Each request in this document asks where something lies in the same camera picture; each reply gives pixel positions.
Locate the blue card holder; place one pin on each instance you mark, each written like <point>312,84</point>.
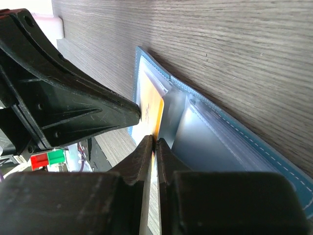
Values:
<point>204,136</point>

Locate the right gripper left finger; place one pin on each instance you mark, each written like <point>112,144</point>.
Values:
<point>115,202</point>

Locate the orange credit card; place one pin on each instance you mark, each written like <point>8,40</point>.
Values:
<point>152,106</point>

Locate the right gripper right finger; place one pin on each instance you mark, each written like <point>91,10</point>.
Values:
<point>231,203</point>

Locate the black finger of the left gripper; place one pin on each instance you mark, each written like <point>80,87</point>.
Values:
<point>45,101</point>

